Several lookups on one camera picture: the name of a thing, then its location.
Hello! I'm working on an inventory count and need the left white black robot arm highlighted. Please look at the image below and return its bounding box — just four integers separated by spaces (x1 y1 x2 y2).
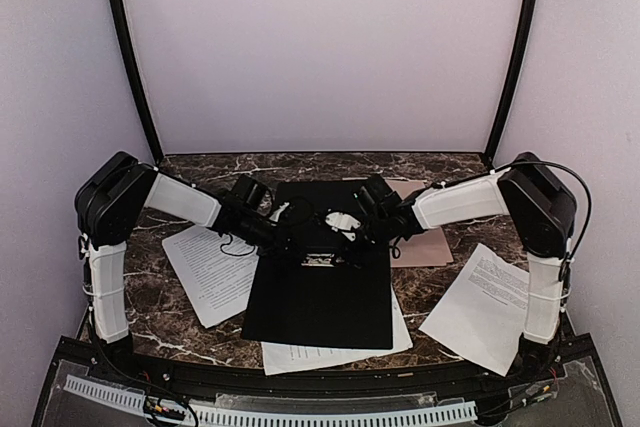
74 151 304 344

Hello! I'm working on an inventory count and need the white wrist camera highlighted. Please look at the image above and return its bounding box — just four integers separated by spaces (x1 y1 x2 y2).
269 200 301 225
324 211 361 242

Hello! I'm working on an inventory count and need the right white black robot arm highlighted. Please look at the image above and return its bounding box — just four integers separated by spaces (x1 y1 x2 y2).
334 152 527 371

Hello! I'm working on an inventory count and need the teal folder with black inside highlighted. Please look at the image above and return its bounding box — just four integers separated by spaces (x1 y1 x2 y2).
241 180 393 350

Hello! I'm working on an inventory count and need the left black frame post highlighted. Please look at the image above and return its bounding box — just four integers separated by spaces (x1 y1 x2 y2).
109 0 165 164

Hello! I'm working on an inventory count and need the tan brown folder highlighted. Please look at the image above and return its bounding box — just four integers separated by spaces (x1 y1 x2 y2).
386 178 453 268

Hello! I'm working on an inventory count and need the right black frame post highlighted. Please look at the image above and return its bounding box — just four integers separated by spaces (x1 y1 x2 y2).
482 0 537 168

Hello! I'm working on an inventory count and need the black frame post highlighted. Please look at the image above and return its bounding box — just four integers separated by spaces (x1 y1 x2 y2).
482 0 537 168
109 0 165 164

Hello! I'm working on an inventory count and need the printed paper sheet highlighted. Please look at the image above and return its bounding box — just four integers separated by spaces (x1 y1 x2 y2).
419 244 529 376
261 291 413 376
162 226 259 328

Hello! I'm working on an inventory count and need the black front rail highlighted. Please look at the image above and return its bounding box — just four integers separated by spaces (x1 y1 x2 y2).
54 335 611 422

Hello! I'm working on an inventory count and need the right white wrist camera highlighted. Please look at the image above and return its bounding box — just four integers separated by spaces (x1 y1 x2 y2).
324 211 361 242

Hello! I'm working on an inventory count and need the metal folder clip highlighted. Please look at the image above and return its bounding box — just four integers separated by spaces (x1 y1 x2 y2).
301 253 343 268

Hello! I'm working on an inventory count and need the white slotted cable duct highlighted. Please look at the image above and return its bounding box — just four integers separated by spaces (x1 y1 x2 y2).
64 375 477 427

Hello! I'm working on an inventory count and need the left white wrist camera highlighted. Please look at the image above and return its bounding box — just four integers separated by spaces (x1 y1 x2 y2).
269 200 301 225

